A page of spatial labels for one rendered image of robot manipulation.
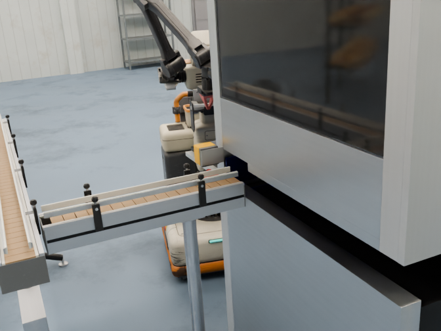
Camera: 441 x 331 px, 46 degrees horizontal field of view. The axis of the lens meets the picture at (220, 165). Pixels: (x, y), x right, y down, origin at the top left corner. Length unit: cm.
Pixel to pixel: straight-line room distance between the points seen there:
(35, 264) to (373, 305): 89
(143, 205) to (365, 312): 76
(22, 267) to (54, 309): 153
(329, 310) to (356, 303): 15
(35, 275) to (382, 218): 92
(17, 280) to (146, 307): 144
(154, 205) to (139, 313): 122
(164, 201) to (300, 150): 51
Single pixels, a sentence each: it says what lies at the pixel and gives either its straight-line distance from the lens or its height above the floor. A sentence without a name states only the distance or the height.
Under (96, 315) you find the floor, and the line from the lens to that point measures 289.
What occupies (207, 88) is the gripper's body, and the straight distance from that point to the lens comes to 227.
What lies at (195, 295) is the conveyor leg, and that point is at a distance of 196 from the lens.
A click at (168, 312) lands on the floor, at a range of 280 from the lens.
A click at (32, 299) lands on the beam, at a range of 206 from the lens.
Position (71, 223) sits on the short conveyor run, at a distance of 166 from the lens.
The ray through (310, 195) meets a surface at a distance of 145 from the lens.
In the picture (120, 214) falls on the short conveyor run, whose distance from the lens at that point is 168.
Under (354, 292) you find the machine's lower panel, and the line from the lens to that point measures 140.
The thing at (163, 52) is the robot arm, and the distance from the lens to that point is 253.
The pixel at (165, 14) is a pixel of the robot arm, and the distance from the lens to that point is 231.
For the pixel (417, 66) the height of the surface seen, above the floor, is 142.
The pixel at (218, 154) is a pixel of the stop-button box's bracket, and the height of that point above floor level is 100.
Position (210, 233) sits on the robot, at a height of 28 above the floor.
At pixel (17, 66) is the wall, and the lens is 1184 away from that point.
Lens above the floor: 158
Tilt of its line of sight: 19 degrees down
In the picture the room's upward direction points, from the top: 4 degrees counter-clockwise
